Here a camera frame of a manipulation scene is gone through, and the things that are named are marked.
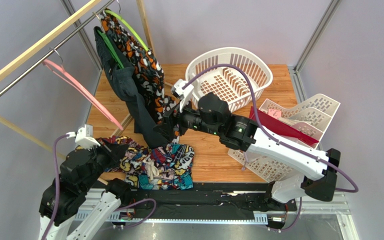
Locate light green clothes hanger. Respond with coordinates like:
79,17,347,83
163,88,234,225
104,0,150,51

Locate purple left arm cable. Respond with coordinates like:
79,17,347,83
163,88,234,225
40,134,70,240

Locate white slotted cable duct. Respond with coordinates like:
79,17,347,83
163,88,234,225
68,208,269,225

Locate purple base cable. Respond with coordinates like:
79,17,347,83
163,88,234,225
266,196,303,233
112,198,158,229

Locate white plastic laundry basket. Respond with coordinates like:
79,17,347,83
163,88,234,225
185,47,273,113

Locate white tiered file organizer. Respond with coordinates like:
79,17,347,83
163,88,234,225
228,93,341,182

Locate pink sticky note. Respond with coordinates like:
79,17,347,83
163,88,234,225
267,108,282,119

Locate aluminium frame post left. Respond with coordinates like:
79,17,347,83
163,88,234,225
60,0,102,71

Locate metal hanging rod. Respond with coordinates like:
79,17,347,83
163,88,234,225
0,0,113,97

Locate dark green clothes hanger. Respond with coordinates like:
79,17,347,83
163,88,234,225
97,29,124,69

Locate pink clothes hanger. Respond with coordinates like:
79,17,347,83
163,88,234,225
42,47,124,130

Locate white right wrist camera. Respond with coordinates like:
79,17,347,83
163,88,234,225
171,79,194,113

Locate aluminium frame post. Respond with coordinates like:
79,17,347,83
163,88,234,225
294,0,342,74
60,0,102,71

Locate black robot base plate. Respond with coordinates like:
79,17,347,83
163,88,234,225
121,182,298,220

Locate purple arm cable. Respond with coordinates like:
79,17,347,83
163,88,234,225
181,63,359,194
40,134,70,240

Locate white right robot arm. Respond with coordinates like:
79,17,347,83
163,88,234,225
153,93,341,203

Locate wooden clothes rack frame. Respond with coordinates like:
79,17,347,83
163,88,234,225
0,0,183,186

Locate red plastic folder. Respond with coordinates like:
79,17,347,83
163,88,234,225
256,110,320,147

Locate orange camouflage print shorts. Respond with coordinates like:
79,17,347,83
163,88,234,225
101,11,176,124

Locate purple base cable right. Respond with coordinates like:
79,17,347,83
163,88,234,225
266,196,303,233

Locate aluminium frame post right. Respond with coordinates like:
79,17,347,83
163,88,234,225
294,0,342,74

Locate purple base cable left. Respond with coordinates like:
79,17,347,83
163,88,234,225
112,198,158,229

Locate colourful comic print shorts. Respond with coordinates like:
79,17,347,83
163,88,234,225
101,136,195,190

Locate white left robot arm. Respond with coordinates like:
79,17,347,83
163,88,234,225
38,143,132,240

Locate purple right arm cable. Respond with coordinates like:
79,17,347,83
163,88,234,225
181,63,359,194

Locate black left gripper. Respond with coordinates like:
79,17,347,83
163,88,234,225
80,136,130,191

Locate dark grey shorts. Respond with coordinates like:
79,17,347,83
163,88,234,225
93,26,169,149

